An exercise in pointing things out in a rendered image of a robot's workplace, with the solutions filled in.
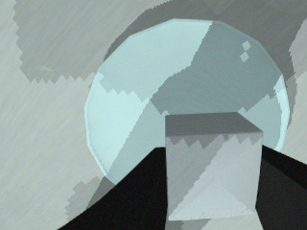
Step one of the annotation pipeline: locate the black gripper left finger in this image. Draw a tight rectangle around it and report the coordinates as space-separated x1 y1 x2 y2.
58 147 168 230

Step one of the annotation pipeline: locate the pale grey cube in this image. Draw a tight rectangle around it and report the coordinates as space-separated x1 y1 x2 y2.
165 111 264 221

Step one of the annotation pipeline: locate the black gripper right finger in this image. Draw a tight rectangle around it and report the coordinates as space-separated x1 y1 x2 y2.
256 145 307 230

